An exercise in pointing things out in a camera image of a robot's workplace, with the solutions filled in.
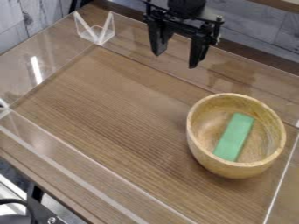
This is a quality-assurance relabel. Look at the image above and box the clear acrylic corner bracket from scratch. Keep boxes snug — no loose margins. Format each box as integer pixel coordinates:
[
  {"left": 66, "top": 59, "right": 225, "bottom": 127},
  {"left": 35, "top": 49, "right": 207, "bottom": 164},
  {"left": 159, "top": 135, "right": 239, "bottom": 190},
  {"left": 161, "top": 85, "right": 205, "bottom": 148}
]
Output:
[{"left": 74, "top": 11, "right": 115, "bottom": 46}]

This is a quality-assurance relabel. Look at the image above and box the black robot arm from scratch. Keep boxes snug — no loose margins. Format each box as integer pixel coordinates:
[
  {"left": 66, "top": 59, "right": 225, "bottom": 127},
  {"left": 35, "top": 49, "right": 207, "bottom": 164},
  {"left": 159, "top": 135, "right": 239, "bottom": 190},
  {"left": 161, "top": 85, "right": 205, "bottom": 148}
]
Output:
[{"left": 145, "top": 0, "right": 225, "bottom": 69}]

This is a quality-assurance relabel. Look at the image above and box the wooden bowl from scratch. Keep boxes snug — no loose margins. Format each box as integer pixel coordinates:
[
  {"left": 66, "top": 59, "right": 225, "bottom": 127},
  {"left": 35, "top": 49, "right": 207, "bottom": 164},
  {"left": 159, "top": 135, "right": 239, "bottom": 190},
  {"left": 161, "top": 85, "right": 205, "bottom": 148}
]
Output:
[{"left": 186, "top": 93, "right": 286, "bottom": 179}]

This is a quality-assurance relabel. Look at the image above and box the black table leg bracket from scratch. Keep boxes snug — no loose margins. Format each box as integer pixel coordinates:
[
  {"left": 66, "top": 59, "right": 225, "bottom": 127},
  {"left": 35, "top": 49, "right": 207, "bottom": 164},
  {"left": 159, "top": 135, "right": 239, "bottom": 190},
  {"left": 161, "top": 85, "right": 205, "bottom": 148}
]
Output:
[{"left": 27, "top": 184, "right": 68, "bottom": 224}]

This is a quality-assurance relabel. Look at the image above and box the black cable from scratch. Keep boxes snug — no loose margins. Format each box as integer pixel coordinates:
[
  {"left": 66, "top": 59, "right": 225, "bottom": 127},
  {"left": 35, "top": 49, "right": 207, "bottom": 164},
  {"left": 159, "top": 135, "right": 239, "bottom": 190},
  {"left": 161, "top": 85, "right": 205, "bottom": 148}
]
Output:
[{"left": 0, "top": 198, "right": 34, "bottom": 218}]

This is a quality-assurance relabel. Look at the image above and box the green stick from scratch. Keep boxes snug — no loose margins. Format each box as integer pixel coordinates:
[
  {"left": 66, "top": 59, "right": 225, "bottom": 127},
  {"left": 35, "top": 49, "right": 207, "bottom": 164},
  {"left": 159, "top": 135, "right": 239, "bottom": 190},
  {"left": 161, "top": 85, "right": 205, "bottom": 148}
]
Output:
[{"left": 213, "top": 113, "right": 255, "bottom": 162}]

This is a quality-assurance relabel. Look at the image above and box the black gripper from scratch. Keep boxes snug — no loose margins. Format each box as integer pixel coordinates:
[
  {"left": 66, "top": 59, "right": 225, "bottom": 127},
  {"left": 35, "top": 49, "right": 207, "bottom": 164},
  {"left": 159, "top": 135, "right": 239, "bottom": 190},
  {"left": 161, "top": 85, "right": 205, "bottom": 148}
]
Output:
[{"left": 143, "top": 0, "right": 225, "bottom": 69}]

